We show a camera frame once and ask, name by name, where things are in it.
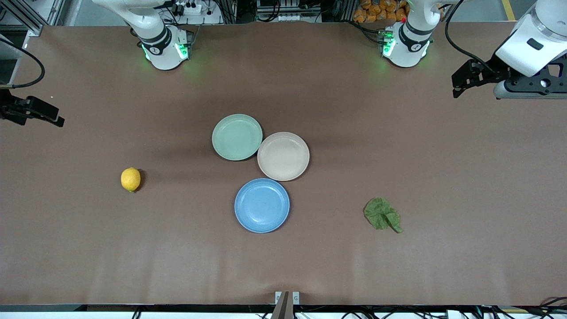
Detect orange snack bags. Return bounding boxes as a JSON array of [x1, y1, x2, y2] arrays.
[[353, 0, 409, 23]]

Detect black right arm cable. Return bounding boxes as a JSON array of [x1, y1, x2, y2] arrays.
[[0, 38, 46, 88]]

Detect green plate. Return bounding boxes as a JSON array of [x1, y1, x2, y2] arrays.
[[212, 114, 263, 161]]

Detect grey metal stand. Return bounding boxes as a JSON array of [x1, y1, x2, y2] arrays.
[[0, 35, 31, 86]]

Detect beige plate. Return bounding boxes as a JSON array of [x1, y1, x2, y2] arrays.
[[257, 132, 310, 182]]

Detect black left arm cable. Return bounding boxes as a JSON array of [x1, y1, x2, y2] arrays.
[[445, 0, 499, 74]]

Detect white equipment rack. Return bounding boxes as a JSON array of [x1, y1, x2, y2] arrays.
[[256, 0, 323, 23]]

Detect aluminium frame profile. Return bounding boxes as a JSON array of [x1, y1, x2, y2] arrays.
[[0, 0, 67, 37]]

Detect white power strip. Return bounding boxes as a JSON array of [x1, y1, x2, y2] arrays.
[[171, 1, 203, 16]]

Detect green lettuce leaf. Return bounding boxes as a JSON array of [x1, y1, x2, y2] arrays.
[[364, 197, 404, 234]]

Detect black base cable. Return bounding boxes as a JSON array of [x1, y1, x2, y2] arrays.
[[354, 20, 386, 45]]

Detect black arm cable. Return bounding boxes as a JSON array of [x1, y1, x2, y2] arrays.
[[445, 0, 499, 74], [0, 38, 46, 88]]

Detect metal bracket with post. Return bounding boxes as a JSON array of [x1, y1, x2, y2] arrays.
[[271, 291, 300, 319]]

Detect blue plate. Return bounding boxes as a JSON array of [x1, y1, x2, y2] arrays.
[[234, 178, 291, 234]]

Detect yellow lemon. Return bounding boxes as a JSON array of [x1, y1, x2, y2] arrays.
[[120, 167, 141, 193]]

